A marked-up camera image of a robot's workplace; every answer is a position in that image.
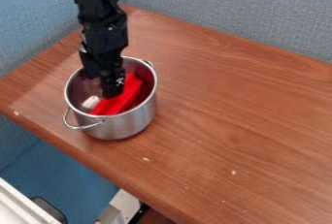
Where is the stainless steel pot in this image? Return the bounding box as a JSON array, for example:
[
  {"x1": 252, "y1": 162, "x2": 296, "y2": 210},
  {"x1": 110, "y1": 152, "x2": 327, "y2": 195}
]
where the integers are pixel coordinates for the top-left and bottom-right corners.
[{"x1": 62, "y1": 56, "x2": 159, "y2": 140}]

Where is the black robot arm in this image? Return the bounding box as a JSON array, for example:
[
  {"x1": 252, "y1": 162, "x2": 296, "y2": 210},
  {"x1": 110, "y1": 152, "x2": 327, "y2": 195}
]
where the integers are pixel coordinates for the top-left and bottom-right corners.
[{"x1": 74, "y1": 0, "x2": 129, "y2": 99}]

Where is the table leg frame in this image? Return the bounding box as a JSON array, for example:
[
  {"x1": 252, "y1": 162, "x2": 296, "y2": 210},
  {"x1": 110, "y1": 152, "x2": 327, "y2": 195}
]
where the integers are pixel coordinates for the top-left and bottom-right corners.
[{"x1": 96, "y1": 188, "x2": 175, "y2": 224}]

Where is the red block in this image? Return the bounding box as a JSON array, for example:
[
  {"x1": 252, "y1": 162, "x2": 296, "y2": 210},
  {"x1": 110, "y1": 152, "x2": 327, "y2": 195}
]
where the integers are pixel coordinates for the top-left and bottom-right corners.
[{"x1": 90, "y1": 73, "x2": 144, "y2": 115}]

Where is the dark chair part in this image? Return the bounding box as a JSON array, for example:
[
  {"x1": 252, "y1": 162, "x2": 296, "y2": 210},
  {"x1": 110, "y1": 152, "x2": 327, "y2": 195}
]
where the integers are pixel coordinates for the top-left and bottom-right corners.
[{"x1": 31, "y1": 197, "x2": 68, "y2": 224}]

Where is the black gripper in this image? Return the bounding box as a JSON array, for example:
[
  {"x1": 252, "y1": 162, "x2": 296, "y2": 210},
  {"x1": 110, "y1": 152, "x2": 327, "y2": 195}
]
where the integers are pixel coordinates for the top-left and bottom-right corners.
[{"x1": 78, "y1": 10, "x2": 129, "y2": 99}]

